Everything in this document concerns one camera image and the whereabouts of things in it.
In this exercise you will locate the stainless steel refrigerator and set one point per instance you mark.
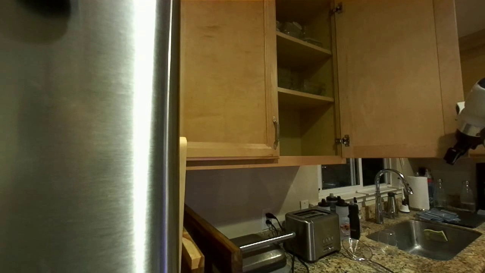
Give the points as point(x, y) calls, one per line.
point(92, 151)

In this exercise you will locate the stacked dishes on shelf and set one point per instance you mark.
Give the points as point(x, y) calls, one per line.
point(316, 86)
point(292, 80)

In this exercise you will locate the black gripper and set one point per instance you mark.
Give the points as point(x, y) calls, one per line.
point(463, 145)

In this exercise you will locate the chrome kitchen faucet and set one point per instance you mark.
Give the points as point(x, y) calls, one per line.
point(380, 198)

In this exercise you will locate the clear glass bottle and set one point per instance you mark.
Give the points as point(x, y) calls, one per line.
point(469, 194)

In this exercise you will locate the stainless steel sink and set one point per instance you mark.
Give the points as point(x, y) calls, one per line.
point(404, 239)

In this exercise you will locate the wooden cabinet door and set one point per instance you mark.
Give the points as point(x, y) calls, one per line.
point(395, 75)
point(228, 75)

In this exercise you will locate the jar with black lid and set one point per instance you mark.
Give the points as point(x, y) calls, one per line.
point(336, 204)

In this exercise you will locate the wooden corner wall cabinet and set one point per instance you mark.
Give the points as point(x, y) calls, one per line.
point(472, 60)

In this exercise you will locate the clear glassware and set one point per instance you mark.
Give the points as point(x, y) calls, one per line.
point(298, 28)

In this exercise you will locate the white paper towel roll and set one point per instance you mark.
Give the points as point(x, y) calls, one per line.
point(419, 192)

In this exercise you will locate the dark dish mat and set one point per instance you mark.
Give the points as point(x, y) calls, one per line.
point(471, 218)

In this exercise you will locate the black power plug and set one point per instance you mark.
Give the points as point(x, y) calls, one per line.
point(274, 218)

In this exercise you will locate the white wall outlet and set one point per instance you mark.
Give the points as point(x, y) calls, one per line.
point(305, 203)

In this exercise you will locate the light wooden cutting board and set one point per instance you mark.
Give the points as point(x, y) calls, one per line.
point(193, 257)

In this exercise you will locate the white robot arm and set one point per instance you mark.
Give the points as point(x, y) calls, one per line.
point(475, 107)

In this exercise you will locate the yellow sponge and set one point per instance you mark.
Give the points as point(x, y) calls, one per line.
point(436, 235)

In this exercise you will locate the silver toaster oven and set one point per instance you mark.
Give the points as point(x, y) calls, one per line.
point(263, 250)

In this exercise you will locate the dark wooden cutting board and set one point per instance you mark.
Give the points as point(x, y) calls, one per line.
point(213, 242)

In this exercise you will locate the silver toaster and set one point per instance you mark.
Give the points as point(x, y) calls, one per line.
point(313, 235)

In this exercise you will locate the blue dish cloth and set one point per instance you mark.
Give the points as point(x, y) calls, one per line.
point(439, 215)

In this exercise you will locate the slim black bottle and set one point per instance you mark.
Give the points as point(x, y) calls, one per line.
point(355, 219)

